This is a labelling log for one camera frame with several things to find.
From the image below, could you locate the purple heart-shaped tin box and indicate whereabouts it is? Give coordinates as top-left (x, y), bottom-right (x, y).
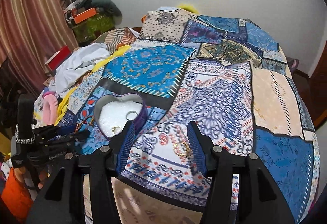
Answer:
top-left (93, 93), bottom-right (147, 138)

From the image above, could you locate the gold ring pair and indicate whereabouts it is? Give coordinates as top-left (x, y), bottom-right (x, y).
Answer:
top-left (172, 140), bottom-right (194, 158)

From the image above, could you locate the silver ring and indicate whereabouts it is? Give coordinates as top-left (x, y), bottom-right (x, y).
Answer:
top-left (126, 110), bottom-right (139, 122)

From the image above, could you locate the left hand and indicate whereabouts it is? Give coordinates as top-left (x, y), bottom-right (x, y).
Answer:
top-left (14, 166), bottom-right (49, 189)

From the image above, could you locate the pink plush slipper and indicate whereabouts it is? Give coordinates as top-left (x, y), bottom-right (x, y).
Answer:
top-left (42, 92), bottom-right (58, 125)

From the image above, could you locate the orange sleeve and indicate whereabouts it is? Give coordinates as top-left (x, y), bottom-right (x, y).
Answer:
top-left (1, 168), bottom-right (33, 223)

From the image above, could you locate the yellow printed cloth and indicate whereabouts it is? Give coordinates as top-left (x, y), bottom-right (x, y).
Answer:
top-left (54, 45), bottom-right (131, 126)

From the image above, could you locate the red and white box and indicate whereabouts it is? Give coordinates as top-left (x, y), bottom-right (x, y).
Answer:
top-left (44, 45), bottom-right (72, 71)

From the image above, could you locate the white crumpled cloth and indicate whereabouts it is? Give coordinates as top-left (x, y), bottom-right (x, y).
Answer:
top-left (54, 43), bottom-right (110, 94)

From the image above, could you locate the blue patchwork bedspread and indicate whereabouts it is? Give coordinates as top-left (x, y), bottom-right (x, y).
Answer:
top-left (59, 8), bottom-right (320, 223)

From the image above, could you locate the striped red curtain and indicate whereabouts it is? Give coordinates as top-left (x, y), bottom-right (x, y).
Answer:
top-left (1, 0), bottom-right (78, 95)

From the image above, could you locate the green patterned cloth-covered stand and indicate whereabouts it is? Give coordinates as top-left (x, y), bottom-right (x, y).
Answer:
top-left (72, 13), bottom-right (115, 43)

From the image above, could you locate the striped orange cloth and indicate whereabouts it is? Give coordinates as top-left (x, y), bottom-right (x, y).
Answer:
top-left (104, 28), bottom-right (137, 54)

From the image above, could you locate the orange box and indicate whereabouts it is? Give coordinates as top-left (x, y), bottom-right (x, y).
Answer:
top-left (72, 8), bottom-right (97, 24)

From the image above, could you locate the pile of clothes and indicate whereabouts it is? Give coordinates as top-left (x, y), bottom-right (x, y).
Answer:
top-left (64, 0), bottom-right (122, 17)

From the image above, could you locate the yellow plastic chair back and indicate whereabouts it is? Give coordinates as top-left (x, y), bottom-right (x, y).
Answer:
top-left (177, 4), bottom-right (199, 14)

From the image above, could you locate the silver chain wrist strap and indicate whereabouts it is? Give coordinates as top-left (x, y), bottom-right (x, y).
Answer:
top-left (14, 123), bottom-right (36, 145)

